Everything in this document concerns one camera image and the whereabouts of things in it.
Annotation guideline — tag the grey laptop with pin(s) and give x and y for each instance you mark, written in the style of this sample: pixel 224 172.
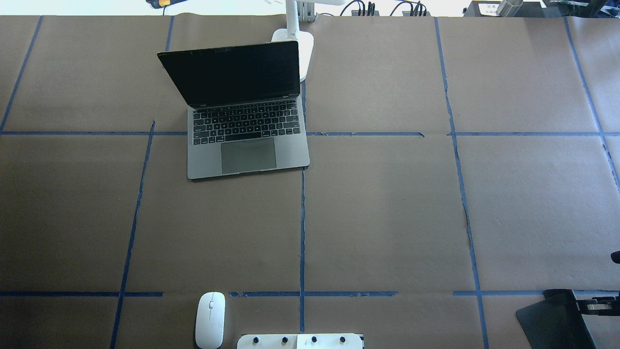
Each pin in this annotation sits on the grey laptop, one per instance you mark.
pixel 244 108

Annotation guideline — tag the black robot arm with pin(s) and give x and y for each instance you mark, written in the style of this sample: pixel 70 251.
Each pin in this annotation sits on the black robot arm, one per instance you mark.
pixel 557 321

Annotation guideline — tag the white computer mouse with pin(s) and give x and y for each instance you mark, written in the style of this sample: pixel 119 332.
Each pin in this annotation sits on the white computer mouse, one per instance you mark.
pixel 209 326

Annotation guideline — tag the blue tape line lengthwise centre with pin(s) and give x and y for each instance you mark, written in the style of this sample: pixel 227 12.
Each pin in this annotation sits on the blue tape line lengthwise centre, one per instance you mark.
pixel 302 264

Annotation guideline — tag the blue tape line lengthwise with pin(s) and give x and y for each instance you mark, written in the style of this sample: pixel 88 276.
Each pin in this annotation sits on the blue tape line lengthwise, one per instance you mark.
pixel 460 184
pixel 131 239
pixel 302 264

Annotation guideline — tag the blue tape line lengthwise right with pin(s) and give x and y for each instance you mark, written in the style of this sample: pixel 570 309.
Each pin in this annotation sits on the blue tape line lengthwise right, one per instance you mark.
pixel 460 184

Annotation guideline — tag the blue tape line lengthwise left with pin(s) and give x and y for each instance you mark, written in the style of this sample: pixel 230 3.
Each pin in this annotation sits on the blue tape line lengthwise left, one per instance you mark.
pixel 131 239

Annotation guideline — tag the blue tape line crosswise far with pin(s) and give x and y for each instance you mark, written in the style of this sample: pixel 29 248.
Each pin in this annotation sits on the blue tape line crosswise far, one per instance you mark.
pixel 347 134

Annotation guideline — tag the blue tape line crosswise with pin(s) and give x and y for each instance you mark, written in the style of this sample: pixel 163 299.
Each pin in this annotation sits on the blue tape line crosswise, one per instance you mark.
pixel 253 294
pixel 347 134

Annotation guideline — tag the orange black tool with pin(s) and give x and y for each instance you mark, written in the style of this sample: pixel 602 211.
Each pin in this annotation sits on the orange black tool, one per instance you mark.
pixel 160 4

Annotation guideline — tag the black equipment with label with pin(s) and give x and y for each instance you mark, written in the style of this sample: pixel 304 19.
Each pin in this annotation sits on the black equipment with label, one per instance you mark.
pixel 543 8

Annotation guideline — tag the blue tape line crosswise near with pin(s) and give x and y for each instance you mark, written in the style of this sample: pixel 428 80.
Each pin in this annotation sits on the blue tape line crosswise near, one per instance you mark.
pixel 253 294

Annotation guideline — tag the grey metal mounting bracket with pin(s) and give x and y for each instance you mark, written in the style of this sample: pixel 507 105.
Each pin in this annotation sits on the grey metal mounting bracket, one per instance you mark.
pixel 306 11

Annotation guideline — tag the black cable hub left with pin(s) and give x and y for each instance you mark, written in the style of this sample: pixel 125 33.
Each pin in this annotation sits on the black cable hub left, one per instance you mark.
pixel 366 8

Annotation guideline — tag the black cable hub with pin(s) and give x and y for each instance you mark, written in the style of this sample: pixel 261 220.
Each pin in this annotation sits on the black cable hub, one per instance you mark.
pixel 366 8
pixel 410 8

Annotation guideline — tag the black cable hub right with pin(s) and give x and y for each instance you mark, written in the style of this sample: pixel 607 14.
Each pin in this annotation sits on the black cable hub right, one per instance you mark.
pixel 410 8

